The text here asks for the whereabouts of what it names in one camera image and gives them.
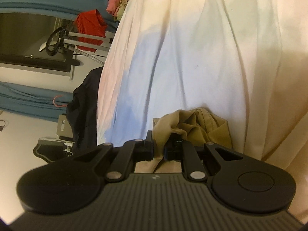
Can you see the left teal curtain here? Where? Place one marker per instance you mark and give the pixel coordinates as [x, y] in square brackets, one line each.
[31, 101]

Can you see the black garment on bed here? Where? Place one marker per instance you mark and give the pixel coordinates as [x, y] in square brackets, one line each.
[81, 112]

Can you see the red garment on stand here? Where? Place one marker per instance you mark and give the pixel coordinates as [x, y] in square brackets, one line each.
[90, 23]

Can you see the pink garment in pile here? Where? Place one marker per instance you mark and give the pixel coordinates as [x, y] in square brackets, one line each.
[113, 7]

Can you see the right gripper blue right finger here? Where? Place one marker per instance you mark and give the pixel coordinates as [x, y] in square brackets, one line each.
[173, 150]

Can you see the pastel bed sheet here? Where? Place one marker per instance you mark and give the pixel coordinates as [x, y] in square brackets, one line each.
[243, 60]

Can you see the pink clothes hanger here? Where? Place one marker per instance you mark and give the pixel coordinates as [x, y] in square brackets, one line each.
[59, 101]

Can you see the grey backed chair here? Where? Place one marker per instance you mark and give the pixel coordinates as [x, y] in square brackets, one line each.
[64, 130]

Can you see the wavy vanity mirror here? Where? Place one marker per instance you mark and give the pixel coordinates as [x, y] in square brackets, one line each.
[51, 150]

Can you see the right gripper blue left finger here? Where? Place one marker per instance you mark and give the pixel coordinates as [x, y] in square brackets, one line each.
[144, 148]

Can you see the tan t-shirt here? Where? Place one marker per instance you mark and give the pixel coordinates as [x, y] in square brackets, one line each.
[197, 126]

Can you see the olive garment in pile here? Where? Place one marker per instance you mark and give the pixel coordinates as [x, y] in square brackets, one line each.
[120, 10]

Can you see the dark window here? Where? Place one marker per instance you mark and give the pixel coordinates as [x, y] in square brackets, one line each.
[22, 36]

